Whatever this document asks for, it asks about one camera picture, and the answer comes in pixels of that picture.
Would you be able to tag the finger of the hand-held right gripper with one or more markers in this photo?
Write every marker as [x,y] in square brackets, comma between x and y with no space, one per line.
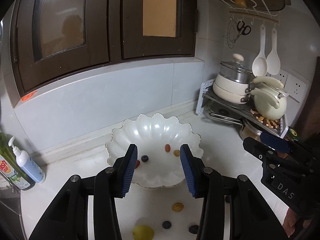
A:
[255,147]
[275,141]

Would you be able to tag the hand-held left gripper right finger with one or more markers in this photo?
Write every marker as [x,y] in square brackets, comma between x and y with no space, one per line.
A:
[188,170]

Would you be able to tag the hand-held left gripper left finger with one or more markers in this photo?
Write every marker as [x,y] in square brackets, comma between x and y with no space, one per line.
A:
[128,170]

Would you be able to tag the red cherry tomato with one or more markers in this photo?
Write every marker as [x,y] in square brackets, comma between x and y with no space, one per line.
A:
[137,163]
[167,147]

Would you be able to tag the blueberry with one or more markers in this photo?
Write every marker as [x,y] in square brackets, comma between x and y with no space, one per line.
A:
[144,158]
[166,224]

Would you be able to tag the small yellow fruit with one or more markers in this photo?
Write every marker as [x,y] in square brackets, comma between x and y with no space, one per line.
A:
[177,207]
[176,152]

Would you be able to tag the white scalloped bowl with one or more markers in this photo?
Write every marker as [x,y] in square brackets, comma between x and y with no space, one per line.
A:
[155,135]

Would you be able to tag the person's right hand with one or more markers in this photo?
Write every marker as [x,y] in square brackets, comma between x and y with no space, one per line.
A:
[291,223]

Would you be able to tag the steel stock pot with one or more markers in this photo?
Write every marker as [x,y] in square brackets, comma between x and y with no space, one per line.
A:
[250,131]

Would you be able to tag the beaded brown cream trivet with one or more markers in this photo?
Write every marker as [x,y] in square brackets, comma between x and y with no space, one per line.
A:
[265,122]

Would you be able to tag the cream kettle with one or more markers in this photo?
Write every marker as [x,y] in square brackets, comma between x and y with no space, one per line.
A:
[270,102]

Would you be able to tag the steel frying pan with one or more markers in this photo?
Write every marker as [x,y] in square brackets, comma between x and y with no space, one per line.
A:
[225,112]

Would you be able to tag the cream saucepan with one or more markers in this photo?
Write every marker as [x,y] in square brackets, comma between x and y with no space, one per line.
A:
[227,90]

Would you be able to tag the grey corner shelf rack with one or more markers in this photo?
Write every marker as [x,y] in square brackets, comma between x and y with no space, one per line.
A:
[203,97]

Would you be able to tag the steel steamer pot with lid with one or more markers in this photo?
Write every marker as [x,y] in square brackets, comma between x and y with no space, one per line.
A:
[235,72]

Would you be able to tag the white plastic spoon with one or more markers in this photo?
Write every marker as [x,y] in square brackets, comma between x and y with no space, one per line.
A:
[259,65]

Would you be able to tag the white rice paddle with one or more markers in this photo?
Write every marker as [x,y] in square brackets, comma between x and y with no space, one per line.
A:
[273,62]

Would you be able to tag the white pump bottle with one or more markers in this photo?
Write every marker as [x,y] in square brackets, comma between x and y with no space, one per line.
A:
[30,165]

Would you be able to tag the green dish soap bottle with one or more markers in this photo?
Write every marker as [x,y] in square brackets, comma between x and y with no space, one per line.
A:
[12,170]

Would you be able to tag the black scissors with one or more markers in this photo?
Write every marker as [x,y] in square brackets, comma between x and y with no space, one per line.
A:
[243,28]

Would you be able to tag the steel sink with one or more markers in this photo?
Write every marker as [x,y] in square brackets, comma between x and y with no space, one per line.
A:
[10,212]

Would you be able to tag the brown framed window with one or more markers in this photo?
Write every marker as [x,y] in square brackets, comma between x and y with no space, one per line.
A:
[105,30]

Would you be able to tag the white wall socket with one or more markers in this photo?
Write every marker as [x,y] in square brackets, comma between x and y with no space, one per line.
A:
[296,88]
[281,76]

